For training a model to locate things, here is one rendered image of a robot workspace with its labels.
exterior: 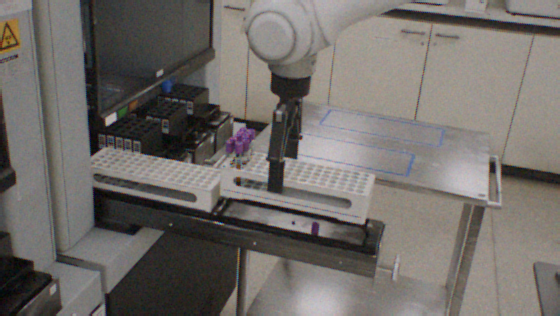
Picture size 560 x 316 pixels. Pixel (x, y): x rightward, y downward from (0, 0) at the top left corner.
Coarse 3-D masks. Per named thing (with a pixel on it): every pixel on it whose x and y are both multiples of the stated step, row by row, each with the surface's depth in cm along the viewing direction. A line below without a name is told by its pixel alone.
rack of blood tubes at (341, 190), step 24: (264, 168) 119; (288, 168) 121; (312, 168) 121; (336, 168) 122; (240, 192) 119; (264, 192) 118; (288, 192) 123; (312, 192) 124; (336, 192) 113; (360, 192) 114; (336, 216) 115; (360, 216) 114
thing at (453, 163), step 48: (336, 144) 160; (384, 144) 162; (432, 144) 164; (480, 144) 167; (432, 192) 140; (480, 192) 140; (240, 288) 170; (288, 288) 190; (336, 288) 191; (384, 288) 193; (432, 288) 195
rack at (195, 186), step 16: (96, 160) 131; (112, 160) 131; (128, 160) 131; (144, 160) 132; (160, 160) 133; (96, 176) 134; (112, 176) 127; (128, 176) 125; (144, 176) 125; (160, 176) 125; (176, 176) 127; (192, 176) 127; (208, 176) 127; (128, 192) 127; (144, 192) 130; (160, 192) 131; (176, 192) 131; (192, 192) 123; (208, 192) 122; (208, 208) 123
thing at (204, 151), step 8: (200, 128) 163; (192, 136) 158; (200, 136) 158; (208, 136) 162; (176, 144) 154; (184, 144) 154; (192, 144) 153; (200, 144) 157; (208, 144) 161; (192, 152) 153; (200, 152) 156; (208, 152) 162; (192, 160) 154; (200, 160) 158; (208, 160) 160; (224, 160) 163; (216, 168) 157
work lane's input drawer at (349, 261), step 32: (96, 192) 129; (160, 224) 126; (192, 224) 123; (224, 224) 121; (256, 224) 120; (288, 224) 124; (320, 224) 124; (352, 224) 125; (384, 224) 126; (288, 256) 120; (320, 256) 118; (352, 256) 116
